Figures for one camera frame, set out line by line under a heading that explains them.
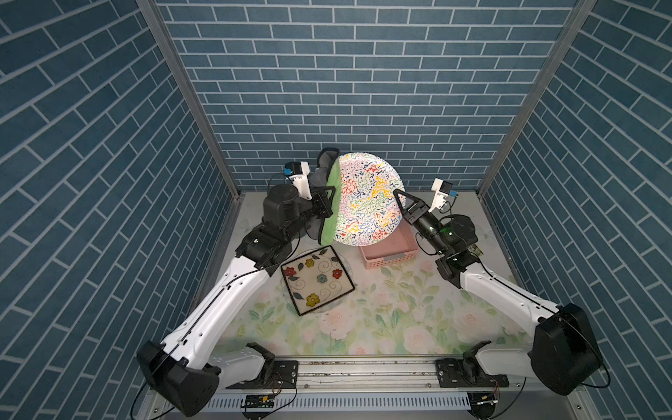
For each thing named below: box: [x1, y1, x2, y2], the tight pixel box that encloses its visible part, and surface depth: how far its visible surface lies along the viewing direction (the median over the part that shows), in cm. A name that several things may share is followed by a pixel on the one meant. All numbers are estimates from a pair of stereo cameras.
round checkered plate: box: [280, 248, 355, 315], surface depth 90 cm
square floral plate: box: [280, 245, 356, 317], surface depth 93 cm
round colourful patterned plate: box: [334, 152, 406, 246], surface depth 70 cm
